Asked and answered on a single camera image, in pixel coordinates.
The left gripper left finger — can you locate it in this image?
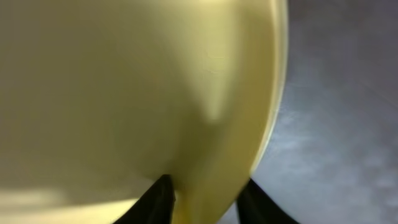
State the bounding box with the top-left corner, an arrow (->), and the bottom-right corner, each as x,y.
113,174 -> 175,224

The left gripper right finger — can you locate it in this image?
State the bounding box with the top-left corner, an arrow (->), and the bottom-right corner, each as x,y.
236,179 -> 299,224

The yellow plate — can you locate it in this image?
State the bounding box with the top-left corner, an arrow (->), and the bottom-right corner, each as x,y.
1,0 -> 287,223

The dark brown serving tray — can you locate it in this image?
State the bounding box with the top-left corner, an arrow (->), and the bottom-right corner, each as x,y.
217,0 -> 398,224

